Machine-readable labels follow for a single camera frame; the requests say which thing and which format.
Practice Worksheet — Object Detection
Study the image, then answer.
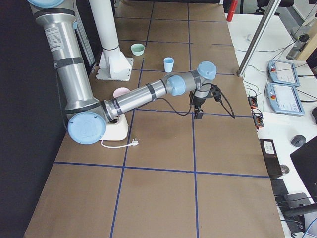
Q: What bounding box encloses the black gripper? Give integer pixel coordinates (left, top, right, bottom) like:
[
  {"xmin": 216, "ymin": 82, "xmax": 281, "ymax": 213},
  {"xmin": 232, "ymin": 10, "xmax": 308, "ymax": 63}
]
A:
[{"xmin": 192, "ymin": 96, "xmax": 206, "ymax": 119}]

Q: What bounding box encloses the light blue cup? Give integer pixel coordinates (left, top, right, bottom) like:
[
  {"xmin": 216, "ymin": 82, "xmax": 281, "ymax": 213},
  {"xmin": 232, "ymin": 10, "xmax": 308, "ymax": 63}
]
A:
[
  {"xmin": 163, "ymin": 57, "xmax": 174, "ymax": 73},
  {"xmin": 164, "ymin": 61, "xmax": 174, "ymax": 73}
]

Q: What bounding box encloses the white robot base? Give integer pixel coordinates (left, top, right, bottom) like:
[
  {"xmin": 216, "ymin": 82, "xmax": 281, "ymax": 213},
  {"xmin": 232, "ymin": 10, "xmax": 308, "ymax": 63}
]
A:
[{"xmin": 89, "ymin": 0, "xmax": 134, "ymax": 81}]

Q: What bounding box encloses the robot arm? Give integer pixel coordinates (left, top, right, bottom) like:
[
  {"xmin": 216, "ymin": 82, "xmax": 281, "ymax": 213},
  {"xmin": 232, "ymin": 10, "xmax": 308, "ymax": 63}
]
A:
[{"xmin": 30, "ymin": 0, "xmax": 219, "ymax": 144}]

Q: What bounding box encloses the black power strip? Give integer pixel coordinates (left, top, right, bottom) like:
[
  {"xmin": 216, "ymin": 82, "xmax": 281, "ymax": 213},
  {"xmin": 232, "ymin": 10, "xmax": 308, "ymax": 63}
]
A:
[
  {"xmin": 248, "ymin": 96, "xmax": 258, "ymax": 109},
  {"xmin": 252, "ymin": 109, "xmax": 264, "ymax": 129}
]

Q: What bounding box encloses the white power plug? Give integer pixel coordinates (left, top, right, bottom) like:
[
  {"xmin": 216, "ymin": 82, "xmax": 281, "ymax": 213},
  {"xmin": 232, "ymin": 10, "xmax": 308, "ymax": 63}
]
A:
[{"xmin": 101, "ymin": 138, "xmax": 139, "ymax": 149}]

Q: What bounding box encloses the cream toaster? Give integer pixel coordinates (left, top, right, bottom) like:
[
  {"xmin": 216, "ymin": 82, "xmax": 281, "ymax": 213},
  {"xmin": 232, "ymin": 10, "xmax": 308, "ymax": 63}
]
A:
[{"xmin": 101, "ymin": 114, "xmax": 129, "ymax": 141}]

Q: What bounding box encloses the pink bowl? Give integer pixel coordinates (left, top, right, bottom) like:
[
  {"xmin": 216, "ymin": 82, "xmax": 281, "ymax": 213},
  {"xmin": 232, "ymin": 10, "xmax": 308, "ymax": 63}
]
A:
[{"xmin": 113, "ymin": 87, "xmax": 130, "ymax": 98}]

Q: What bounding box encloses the lower teach pendant tablet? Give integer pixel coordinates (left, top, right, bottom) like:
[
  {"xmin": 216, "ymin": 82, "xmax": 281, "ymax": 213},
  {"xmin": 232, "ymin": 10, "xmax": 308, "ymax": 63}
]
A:
[{"xmin": 266, "ymin": 83, "xmax": 305, "ymax": 116}]

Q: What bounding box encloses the teach pendant tablet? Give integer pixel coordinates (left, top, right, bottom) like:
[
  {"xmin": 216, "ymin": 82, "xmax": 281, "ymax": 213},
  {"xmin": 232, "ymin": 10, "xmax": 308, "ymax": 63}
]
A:
[
  {"xmin": 266, "ymin": 83, "xmax": 305, "ymax": 116},
  {"xmin": 268, "ymin": 59, "xmax": 300, "ymax": 87}
]

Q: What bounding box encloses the black box with label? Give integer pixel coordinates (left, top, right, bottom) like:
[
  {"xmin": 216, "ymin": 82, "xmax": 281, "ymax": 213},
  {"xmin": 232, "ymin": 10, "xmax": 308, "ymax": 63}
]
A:
[{"xmin": 259, "ymin": 139, "xmax": 282, "ymax": 179}]

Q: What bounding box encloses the green bowl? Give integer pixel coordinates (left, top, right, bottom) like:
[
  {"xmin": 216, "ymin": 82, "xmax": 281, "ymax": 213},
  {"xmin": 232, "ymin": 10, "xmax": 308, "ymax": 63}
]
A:
[{"xmin": 130, "ymin": 43, "xmax": 145, "ymax": 56}]

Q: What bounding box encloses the upper teach pendant tablet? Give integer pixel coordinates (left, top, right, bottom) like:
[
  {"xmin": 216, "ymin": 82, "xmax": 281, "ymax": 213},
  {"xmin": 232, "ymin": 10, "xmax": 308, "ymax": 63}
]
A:
[{"xmin": 268, "ymin": 59, "xmax": 300, "ymax": 87}]

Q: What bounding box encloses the black computer mouse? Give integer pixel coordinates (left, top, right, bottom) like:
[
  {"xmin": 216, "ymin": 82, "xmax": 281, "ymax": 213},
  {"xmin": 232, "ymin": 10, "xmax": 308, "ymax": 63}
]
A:
[{"xmin": 290, "ymin": 135, "xmax": 306, "ymax": 147}]

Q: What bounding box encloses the black monitor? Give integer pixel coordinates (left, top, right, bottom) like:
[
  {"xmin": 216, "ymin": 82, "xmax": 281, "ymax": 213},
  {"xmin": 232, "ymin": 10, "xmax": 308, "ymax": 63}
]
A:
[{"xmin": 290, "ymin": 137, "xmax": 317, "ymax": 202}]

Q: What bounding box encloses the grey water bottle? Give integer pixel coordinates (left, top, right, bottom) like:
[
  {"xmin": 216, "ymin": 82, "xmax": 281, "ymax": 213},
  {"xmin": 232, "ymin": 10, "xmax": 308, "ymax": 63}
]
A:
[{"xmin": 286, "ymin": 33, "xmax": 310, "ymax": 60}]

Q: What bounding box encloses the black office chair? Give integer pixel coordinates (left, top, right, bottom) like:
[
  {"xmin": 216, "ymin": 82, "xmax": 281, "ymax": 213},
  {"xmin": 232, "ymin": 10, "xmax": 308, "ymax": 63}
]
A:
[{"xmin": 255, "ymin": 0, "xmax": 295, "ymax": 14}]

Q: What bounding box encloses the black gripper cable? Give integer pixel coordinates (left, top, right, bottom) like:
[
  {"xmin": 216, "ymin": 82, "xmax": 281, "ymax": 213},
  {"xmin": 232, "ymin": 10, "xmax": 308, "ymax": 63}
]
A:
[{"xmin": 157, "ymin": 84, "xmax": 236, "ymax": 119}]

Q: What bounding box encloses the grey camera post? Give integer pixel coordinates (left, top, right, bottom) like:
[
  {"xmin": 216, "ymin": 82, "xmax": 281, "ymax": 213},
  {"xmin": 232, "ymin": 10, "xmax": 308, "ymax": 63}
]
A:
[{"xmin": 237, "ymin": 0, "xmax": 281, "ymax": 77}]

